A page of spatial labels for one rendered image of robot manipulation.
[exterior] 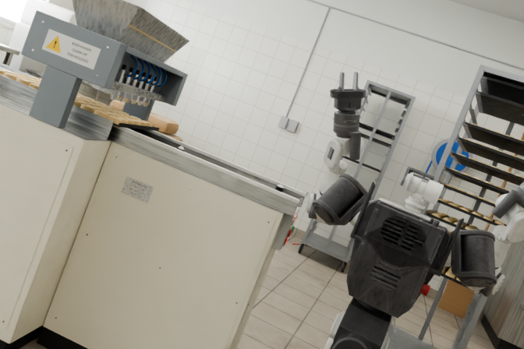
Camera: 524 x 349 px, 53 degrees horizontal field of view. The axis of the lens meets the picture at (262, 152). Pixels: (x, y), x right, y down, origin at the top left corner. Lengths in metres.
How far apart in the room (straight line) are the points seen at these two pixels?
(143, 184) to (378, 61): 4.35
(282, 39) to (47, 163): 4.58
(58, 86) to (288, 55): 4.46
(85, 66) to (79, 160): 0.31
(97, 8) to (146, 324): 1.15
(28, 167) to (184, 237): 0.58
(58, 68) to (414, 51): 4.61
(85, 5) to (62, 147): 0.51
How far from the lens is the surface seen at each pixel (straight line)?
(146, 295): 2.02
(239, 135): 6.13
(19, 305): 2.03
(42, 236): 1.94
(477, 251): 1.67
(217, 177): 1.88
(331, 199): 1.66
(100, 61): 1.83
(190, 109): 6.37
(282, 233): 1.90
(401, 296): 1.58
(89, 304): 2.12
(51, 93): 1.90
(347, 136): 1.83
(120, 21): 1.95
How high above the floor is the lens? 1.12
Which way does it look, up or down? 4 degrees down
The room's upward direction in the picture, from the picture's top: 22 degrees clockwise
